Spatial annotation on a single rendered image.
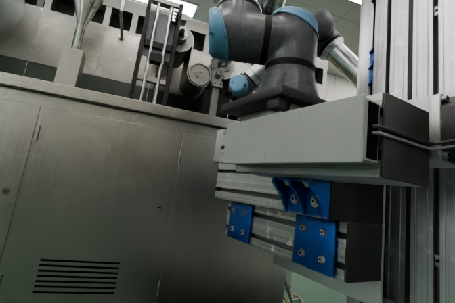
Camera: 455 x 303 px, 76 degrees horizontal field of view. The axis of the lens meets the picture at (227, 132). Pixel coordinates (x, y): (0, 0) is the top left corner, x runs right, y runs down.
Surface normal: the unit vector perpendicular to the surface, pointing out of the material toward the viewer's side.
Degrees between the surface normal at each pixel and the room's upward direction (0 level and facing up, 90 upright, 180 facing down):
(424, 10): 90
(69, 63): 90
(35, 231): 90
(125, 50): 90
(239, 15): 77
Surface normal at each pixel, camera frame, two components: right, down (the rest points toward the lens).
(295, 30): 0.02, -0.18
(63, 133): 0.32, -0.14
